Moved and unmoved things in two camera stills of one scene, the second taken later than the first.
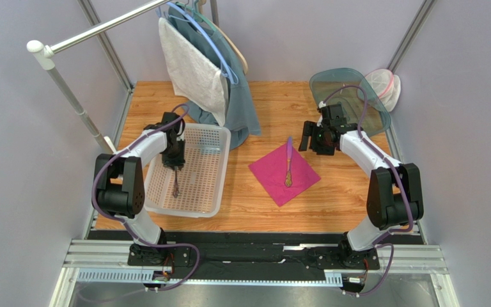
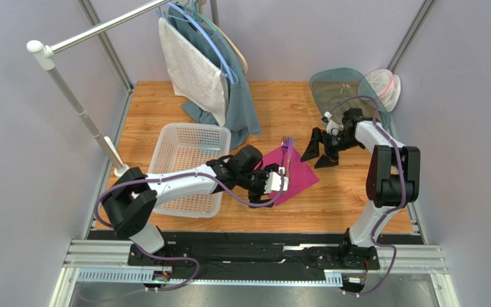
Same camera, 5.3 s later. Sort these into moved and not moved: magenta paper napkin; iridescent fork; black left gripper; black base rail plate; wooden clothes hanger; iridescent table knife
Moved: iridescent fork; black left gripper
Not moved: magenta paper napkin; black base rail plate; wooden clothes hanger; iridescent table knife
